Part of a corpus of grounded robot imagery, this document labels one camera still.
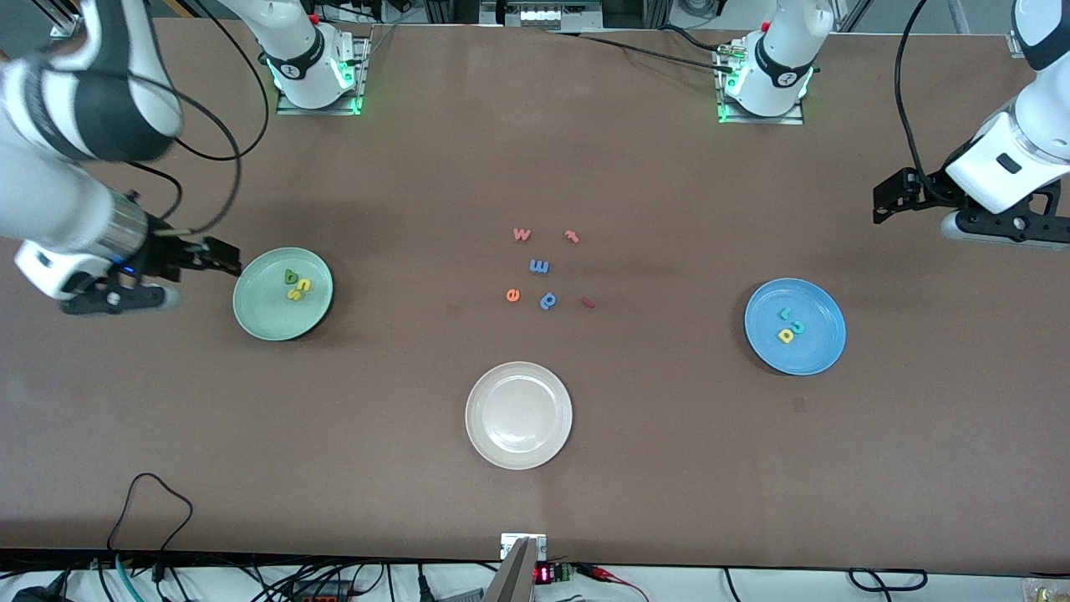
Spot green plate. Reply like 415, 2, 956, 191
232, 247, 334, 342

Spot blue plate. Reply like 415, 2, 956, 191
744, 278, 847, 376

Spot white plate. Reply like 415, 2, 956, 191
465, 361, 574, 471

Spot silver device box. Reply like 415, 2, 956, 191
481, 0, 603, 30

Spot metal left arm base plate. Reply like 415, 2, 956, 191
716, 46, 805, 126

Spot black looped cable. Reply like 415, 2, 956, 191
107, 472, 195, 557

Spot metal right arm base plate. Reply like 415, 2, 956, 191
276, 33, 370, 115

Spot black cable across table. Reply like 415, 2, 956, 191
543, 25, 738, 74

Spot black coiled cable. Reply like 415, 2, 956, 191
848, 569, 929, 593

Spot grey metal camera stand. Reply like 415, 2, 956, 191
483, 535, 540, 602

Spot red clip wire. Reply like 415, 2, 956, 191
577, 564, 649, 602

